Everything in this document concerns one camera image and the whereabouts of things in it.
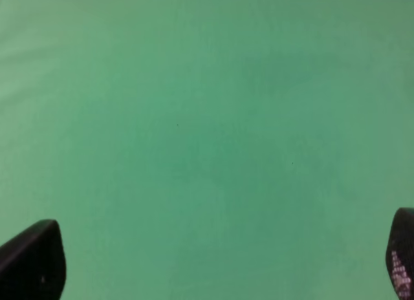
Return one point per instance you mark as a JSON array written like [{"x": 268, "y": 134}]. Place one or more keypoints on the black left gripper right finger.
[{"x": 399, "y": 253}]

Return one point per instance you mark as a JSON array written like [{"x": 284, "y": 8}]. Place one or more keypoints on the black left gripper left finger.
[{"x": 33, "y": 263}]

